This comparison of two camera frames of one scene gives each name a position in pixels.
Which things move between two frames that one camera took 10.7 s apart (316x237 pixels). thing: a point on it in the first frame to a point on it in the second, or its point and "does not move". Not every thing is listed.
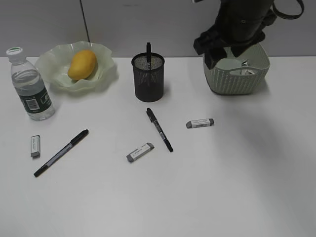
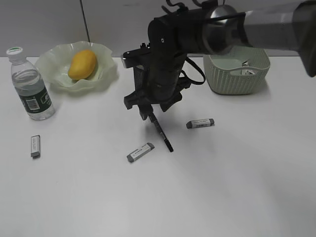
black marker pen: [153, 118] does not move
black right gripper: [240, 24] to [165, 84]
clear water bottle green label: [29, 87] does not move
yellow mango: [82, 65] does not move
